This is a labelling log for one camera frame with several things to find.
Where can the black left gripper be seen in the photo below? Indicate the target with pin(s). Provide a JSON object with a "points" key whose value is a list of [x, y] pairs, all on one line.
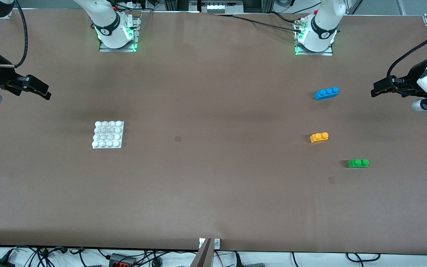
{"points": [[410, 81]]}

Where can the yellow toy block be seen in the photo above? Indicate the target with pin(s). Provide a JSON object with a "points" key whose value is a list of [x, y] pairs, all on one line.
{"points": [[319, 137]]}

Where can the white studded base plate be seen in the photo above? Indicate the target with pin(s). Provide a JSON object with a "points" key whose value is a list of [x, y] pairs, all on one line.
{"points": [[108, 134]]}

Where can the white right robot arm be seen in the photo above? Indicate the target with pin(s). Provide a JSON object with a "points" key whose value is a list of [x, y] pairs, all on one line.
{"points": [[106, 22]]}

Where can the blue toy block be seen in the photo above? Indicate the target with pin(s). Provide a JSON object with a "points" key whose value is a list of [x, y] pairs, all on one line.
{"points": [[326, 93]]}

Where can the green toy block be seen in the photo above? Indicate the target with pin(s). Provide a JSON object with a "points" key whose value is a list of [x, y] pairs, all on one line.
{"points": [[358, 163]]}

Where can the black power adapter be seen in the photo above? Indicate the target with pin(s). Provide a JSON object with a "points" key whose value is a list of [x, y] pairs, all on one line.
{"points": [[0, 263]]}

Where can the white power strip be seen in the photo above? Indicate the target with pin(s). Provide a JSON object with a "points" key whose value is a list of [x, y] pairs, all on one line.
{"points": [[219, 6]]}

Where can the black adapter with orange connectors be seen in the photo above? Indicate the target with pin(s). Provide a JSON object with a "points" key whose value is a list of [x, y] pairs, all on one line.
{"points": [[122, 260]]}

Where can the small white metal bracket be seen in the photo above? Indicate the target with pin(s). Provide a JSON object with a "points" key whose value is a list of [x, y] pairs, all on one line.
{"points": [[217, 243]]}

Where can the brown camera mount bar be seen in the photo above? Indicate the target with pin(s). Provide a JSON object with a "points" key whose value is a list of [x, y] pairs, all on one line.
{"points": [[203, 256]]}

